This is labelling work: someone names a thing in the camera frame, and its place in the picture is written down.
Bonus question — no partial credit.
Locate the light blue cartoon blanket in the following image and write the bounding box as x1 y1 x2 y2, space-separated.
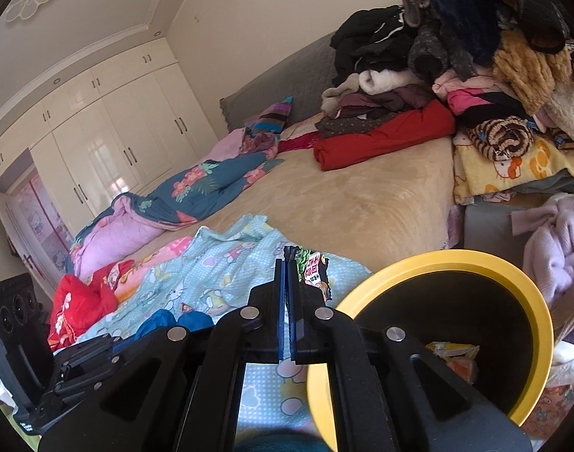
80 214 372 452

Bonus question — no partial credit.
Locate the cream sherpa garment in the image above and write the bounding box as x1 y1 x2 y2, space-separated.
536 80 574 151

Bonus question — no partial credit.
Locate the red flowered cloth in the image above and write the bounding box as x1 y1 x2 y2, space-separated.
48 264 121 347

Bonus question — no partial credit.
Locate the dark dotted garment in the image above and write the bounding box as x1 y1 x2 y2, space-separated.
315 110 401 133

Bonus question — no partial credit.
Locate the teal cloth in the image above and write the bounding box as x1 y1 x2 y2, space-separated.
233 431 330 452

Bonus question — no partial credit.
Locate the pink cartoon door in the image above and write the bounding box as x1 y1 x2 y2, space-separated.
5 165 76 274

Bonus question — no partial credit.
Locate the grey headboard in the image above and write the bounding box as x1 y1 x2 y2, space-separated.
220 33 339 133

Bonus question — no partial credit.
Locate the cream fleece garment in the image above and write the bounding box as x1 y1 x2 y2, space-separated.
321 70 420 111

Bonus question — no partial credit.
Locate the mustard fluffy garment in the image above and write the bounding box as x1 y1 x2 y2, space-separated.
492 31 574 114

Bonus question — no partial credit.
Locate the beige bed blanket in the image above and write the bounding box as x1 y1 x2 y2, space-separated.
141 134 457 255

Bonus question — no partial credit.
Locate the yellow cartoon blanket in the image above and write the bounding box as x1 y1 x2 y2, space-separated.
452 129 574 205

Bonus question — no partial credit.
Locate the pink garment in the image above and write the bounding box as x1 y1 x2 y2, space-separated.
430 73 518 114

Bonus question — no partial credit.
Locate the striped cloth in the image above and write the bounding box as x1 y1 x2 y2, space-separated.
247 96 295 133

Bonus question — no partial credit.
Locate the red folded garment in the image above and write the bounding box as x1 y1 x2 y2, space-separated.
313 100 457 171

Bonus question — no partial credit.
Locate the colourful snack packet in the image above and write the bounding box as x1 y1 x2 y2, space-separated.
292 246 332 303

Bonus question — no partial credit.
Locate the black jacket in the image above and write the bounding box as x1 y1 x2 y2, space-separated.
329 6 417 86

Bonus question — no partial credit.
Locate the navy fluffy garment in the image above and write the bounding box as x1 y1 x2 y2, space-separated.
430 0 504 67

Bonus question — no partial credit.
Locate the blue floral quilt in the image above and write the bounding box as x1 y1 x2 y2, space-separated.
73 155 285 276

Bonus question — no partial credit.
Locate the yellow white wrapper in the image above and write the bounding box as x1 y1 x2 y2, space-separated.
426 340 481 382

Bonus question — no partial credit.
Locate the white cloth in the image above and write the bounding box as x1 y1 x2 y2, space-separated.
548 339 574 378

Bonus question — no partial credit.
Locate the yellow trash bin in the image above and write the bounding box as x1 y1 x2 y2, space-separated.
306 249 554 452

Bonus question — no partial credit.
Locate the lilac fleece garment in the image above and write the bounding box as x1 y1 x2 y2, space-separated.
510 193 574 295

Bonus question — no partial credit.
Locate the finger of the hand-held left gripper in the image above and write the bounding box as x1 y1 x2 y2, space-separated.
54 333 128 369
35 362 110 404

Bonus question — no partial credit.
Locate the black knit garment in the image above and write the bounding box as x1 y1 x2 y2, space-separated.
419 0 570 55

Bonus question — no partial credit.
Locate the maroon garment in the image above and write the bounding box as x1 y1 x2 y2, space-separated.
339 85 434 114

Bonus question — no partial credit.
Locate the brown striped knit garment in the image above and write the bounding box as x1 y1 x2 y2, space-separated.
466 117 537 162

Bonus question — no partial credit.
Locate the grey speckled garment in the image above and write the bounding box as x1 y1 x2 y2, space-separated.
407 21 478 81

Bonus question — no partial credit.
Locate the pink cartoon sheet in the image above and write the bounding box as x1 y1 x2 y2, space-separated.
92 237 194 307

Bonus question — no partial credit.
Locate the white wardrobe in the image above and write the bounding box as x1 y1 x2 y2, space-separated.
0 38 219 227

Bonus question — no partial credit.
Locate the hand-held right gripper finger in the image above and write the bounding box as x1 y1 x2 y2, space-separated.
286 247 535 452
37 259 286 452

